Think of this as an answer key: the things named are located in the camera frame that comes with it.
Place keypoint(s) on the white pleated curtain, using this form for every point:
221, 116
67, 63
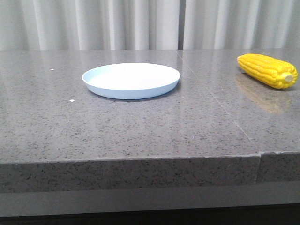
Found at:
148, 24

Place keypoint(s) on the yellow corn cob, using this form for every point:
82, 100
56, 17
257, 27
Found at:
273, 72

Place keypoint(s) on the light blue round plate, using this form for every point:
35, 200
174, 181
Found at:
131, 80

